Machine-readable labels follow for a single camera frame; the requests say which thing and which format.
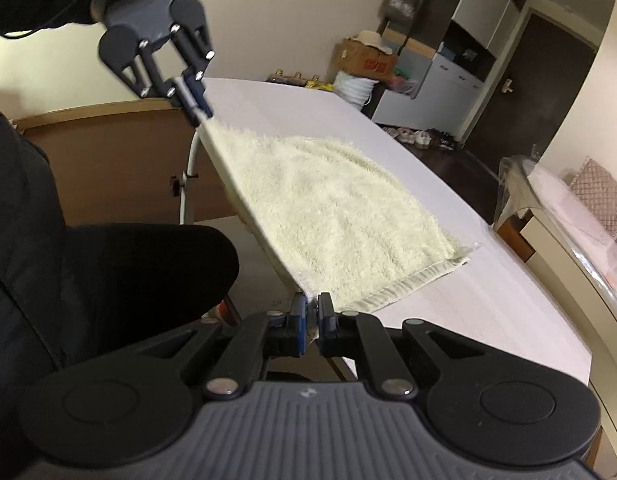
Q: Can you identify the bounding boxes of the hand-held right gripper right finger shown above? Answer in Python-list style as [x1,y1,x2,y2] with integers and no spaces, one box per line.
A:
[315,291,494,398]

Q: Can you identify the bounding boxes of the row of shoes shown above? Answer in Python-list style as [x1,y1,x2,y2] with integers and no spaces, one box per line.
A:
[383,126,459,151]

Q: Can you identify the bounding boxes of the small yellow objects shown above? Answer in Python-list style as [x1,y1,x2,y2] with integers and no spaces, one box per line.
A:
[267,69,335,92]

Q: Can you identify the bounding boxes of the brown wooden panel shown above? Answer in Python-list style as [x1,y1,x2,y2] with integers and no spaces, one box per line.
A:
[13,99,249,226]

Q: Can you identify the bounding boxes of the white metal table leg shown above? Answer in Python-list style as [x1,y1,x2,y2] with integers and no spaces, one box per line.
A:
[180,127,202,226]

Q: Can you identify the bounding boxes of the white cabinet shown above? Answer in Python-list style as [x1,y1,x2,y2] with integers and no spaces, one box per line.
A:
[373,0,521,133]

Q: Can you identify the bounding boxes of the person's black trouser leg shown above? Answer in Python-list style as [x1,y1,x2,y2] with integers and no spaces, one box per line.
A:
[63,224,239,366]

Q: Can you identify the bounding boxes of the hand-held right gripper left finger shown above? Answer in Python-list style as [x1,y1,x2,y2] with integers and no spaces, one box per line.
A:
[133,292,309,398]

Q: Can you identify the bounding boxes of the cream fluffy towel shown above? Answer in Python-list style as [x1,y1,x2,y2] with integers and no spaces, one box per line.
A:
[201,112,481,338]

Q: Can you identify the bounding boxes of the straw hat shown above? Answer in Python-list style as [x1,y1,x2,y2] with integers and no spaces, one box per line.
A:
[355,30,395,55]

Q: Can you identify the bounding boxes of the glass-topped dining table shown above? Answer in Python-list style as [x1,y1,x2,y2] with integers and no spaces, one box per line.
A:
[493,156,617,480]

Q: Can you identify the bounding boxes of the brown cardboard box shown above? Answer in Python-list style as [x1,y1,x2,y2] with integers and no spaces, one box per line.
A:
[332,37,399,81]

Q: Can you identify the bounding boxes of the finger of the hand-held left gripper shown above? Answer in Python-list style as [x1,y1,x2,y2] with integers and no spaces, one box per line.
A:
[116,40,204,128]
[171,20,215,117]

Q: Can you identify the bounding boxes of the white plastic bucket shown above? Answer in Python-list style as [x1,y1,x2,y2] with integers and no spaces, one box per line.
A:
[335,71,378,109]

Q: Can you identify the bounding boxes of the dark wooden door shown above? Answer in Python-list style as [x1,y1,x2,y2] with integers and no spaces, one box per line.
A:
[465,10,598,147]

